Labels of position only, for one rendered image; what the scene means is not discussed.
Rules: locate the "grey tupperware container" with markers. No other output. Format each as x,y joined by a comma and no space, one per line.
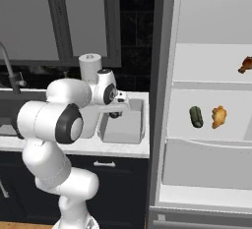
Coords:
126,128
88,126

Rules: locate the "dark base cupboard door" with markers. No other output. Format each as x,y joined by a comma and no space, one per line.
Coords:
16,187

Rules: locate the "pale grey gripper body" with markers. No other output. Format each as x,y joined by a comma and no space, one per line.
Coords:
111,108

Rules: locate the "grey sink tap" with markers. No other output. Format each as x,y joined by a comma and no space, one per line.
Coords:
8,66

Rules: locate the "grey open fridge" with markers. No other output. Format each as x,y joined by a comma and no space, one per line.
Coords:
210,174

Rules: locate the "grey wall cupboard door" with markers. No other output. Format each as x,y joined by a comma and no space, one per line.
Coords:
87,13
26,16

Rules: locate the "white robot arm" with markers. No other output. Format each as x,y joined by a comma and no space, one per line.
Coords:
49,121

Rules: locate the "pale grey fridge drawer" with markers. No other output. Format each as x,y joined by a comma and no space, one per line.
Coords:
206,164

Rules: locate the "dark sink basin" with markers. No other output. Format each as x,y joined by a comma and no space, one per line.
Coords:
6,115

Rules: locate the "dark drawer front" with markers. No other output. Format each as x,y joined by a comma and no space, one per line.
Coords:
128,180

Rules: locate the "white paper towel roll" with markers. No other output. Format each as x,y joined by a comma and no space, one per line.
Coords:
89,66

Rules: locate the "dark green cucumber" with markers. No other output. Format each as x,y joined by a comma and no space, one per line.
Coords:
196,117

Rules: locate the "brown chicken drumstick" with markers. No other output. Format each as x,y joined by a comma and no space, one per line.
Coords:
246,65

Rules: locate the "golden chicken drumstick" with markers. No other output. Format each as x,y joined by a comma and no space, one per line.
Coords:
219,116

